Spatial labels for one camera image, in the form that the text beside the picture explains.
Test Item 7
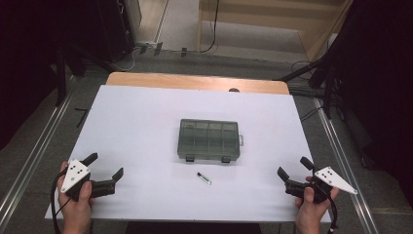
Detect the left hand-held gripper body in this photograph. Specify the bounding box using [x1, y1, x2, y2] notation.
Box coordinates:
[60, 158, 117, 203]

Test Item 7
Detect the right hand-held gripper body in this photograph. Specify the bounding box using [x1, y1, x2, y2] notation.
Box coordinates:
[284, 166, 358, 205]

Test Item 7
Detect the small clear tube black cap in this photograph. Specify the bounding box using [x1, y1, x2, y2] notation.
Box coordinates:
[196, 172, 212, 186]

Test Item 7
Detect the grey translucent plastic compartment box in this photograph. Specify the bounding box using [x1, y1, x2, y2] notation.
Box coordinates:
[176, 118, 245, 164]

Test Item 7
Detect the person's left hand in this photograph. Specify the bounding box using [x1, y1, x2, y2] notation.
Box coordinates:
[56, 160, 95, 228]

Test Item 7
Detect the person's right hand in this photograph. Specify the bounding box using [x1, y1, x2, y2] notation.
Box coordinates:
[294, 175, 340, 230]

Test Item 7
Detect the white table mat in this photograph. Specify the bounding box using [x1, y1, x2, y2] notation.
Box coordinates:
[44, 85, 332, 224]

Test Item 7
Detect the black tripod stand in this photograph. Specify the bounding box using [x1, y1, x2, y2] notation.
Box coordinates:
[274, 53, 343, 120]

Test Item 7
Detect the black curtain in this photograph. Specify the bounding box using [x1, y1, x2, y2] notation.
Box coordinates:
[0, 0, 64, 151]
[335, 0, 413, 210]

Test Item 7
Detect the power strip with plugs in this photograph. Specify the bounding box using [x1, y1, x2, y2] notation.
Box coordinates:
[135, 41, 164, 57]

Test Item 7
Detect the black cabinet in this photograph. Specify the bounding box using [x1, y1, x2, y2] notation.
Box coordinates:
[96, 0, 137, 63]

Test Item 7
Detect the wooden platform step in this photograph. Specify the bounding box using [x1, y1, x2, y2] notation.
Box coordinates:
[197, 0, 355, 63]

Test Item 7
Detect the metal floor rail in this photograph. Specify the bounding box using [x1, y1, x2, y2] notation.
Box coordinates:
[0, 94, 74, 222]
[312, 97, 380, 234]

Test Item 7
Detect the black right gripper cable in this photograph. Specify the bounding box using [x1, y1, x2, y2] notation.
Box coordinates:
[320, 189, 339, 234]

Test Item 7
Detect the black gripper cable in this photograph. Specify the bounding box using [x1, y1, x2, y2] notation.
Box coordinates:
[50, 169, 71, 234]
[320, 189, 339, 234]

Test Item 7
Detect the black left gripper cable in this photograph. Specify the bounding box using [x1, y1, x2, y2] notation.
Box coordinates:
[50, 169, 71, 234]

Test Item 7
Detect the thin black floor cable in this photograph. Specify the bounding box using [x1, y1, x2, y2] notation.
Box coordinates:
[299, 106, 323, 123]

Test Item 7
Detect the white floor cable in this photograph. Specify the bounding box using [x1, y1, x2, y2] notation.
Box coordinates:
[111, 48, 144, 73]

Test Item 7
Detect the black hanging cable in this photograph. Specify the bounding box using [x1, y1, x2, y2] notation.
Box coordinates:
[198, 0, 221, 55]

